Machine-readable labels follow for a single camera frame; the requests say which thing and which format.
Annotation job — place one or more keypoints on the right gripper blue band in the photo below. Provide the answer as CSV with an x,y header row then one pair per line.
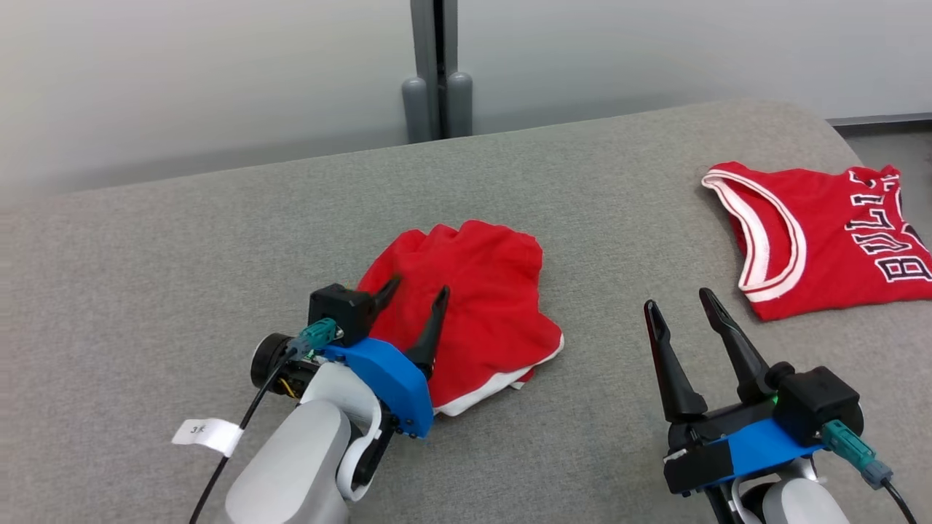
x,y
764,447

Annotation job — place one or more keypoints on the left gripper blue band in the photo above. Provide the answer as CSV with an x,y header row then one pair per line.
x,y
393,386

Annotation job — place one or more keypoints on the red shorts white stripe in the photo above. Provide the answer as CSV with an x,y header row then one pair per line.
x,y
488,306

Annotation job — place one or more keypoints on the red white Bulls jersey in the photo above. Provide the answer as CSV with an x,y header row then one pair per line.
x,y
823,240

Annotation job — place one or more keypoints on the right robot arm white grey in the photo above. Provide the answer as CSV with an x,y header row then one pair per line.
x,y
801,506

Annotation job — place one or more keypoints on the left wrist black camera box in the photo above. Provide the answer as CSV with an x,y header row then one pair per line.
x,y
342,309

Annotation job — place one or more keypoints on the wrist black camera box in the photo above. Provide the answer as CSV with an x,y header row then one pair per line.
x,y
819,400
342,309

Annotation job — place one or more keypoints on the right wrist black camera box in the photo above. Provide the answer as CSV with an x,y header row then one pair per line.
x,y
819,400

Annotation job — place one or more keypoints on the grey cylindrical post foot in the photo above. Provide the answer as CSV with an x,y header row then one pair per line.
x,y
460,105
415,113

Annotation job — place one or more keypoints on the grey partition post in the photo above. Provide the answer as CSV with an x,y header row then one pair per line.
x,y
424,44

